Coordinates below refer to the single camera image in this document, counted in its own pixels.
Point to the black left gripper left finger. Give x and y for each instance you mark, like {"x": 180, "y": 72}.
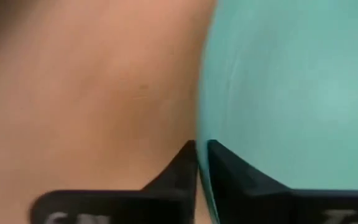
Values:
{"x": 154, "y": 205}

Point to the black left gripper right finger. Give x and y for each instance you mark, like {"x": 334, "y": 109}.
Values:
{"x": 259, "y": 202}

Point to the teal round plate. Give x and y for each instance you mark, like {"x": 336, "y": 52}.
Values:
{"x": 291, "y": 93}

